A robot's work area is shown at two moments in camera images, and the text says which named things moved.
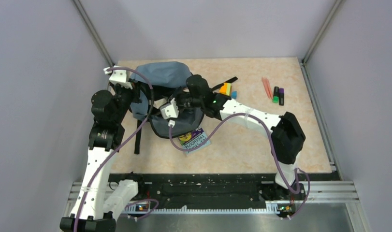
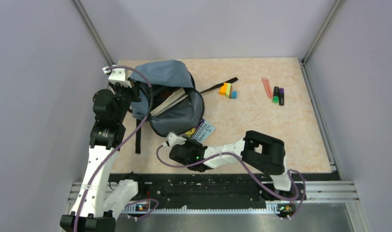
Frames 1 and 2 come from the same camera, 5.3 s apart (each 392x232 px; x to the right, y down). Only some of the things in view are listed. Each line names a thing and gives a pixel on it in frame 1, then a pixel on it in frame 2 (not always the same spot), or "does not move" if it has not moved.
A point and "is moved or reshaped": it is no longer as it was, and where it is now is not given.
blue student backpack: (162, 98) does not move
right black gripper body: (186, 101) → (190, 143)
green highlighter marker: (276, 95) does not move
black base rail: (237, 190) does not move
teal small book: (193, 139) is moved or reshaped
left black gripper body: (126, 94) does not move
